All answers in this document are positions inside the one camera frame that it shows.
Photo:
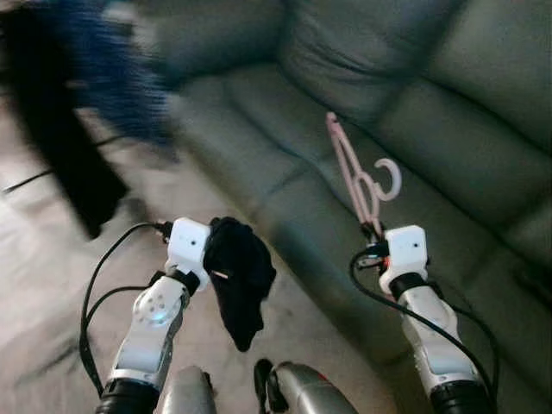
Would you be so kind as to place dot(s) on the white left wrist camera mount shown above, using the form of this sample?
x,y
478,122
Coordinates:
x,y
188,246

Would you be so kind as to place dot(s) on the black hanging garment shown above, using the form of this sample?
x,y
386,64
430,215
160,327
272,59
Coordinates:
x,y
60,147

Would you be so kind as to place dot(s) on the navy blue garment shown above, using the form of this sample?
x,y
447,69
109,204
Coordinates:
x,y
237,276

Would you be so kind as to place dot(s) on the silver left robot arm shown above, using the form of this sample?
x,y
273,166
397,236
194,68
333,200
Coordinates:
x,y
155,315

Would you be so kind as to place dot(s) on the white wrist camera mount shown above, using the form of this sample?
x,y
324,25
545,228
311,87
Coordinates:
x,y
188,246
405,250

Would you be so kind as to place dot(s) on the dark green leather sofa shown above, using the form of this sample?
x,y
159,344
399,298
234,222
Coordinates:
x,y
448,129

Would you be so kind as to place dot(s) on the blue plaid shirt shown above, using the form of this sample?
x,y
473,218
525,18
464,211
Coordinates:
x,y
112,69

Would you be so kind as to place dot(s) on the pink plastic hanger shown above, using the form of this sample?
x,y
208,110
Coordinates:
x,y
339,140

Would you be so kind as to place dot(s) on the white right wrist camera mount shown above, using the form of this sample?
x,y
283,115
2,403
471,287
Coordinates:
x,y
405,250

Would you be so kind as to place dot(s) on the silver right robot leg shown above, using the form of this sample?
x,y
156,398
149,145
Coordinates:
x,y
310,392

